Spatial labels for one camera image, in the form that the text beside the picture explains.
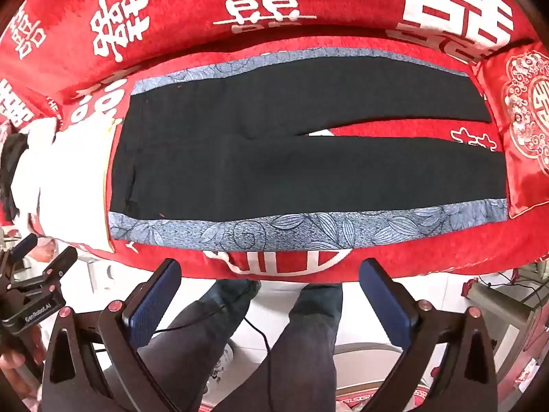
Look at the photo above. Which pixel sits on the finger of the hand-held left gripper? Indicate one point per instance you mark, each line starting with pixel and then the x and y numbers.
pixel 23 246
pixel 60 266

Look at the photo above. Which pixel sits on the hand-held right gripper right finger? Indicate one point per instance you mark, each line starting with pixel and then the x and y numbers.
pixel 386 304

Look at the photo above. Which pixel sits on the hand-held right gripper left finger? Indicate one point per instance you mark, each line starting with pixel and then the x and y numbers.
pixel 155 304

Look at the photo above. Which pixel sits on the black pants with blue trim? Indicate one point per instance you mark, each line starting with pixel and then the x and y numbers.
pixel 257 180

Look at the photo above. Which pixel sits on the person's left hand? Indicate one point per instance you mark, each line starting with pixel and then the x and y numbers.
pixel 10 360

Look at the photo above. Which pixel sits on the person's left leg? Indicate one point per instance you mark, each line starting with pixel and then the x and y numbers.
pixel 193 334

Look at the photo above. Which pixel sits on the person's leg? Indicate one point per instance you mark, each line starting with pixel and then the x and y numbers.
pixel 193 334
pixel 300 343

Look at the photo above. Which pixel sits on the white cloth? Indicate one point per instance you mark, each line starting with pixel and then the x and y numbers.
pixel 73 180

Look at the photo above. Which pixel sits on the white printed object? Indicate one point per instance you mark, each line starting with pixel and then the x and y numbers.
pixel 218 367

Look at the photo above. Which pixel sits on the dark cloth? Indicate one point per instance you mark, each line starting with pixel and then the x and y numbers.
pixel 10 158

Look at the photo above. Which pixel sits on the person's right leg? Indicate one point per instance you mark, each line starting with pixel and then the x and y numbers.
pixel 300 343

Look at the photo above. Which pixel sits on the red embroidered cushion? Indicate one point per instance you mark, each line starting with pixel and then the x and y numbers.
pixel 527 116

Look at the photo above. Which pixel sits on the red printed blanket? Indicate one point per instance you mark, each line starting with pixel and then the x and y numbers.
pixel 343 8

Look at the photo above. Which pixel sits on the grey metal chair frame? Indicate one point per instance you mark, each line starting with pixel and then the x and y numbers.
pixel 369 352

